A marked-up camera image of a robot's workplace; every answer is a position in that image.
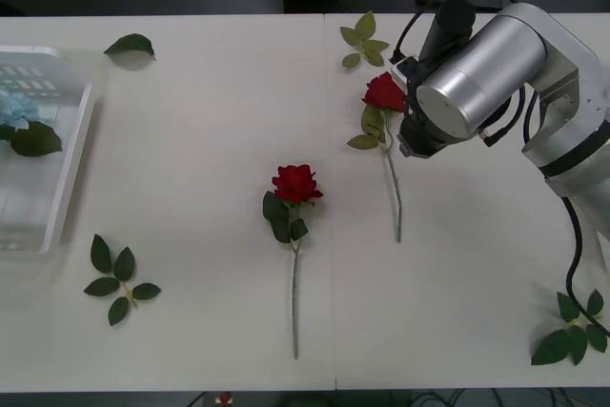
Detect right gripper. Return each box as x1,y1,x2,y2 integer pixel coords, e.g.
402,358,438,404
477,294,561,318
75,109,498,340
396,109,447,161

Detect red rose with pale leaves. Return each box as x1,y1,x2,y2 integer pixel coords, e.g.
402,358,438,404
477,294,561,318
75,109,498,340
346,71,409,244

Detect pale green leaf twig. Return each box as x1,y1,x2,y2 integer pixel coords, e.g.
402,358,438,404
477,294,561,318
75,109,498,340
339,10,391,71

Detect red rose with dark leaves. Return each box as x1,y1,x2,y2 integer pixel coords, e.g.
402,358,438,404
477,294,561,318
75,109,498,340
262,164,326,361

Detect dark green leaf twig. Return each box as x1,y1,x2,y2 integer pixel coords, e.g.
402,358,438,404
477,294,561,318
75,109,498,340
530,288,610,367
83,234,163,328

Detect single dark green leaf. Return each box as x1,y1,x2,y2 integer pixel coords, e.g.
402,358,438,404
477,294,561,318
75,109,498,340
103,32,157,63

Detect shallow white box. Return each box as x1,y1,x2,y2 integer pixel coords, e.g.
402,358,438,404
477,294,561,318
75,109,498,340
0,45,97,255

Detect pale blue flower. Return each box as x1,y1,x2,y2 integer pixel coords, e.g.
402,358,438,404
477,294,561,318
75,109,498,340
0,91,65,159

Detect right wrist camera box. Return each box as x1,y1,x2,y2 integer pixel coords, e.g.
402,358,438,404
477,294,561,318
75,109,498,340
390,57,419,88

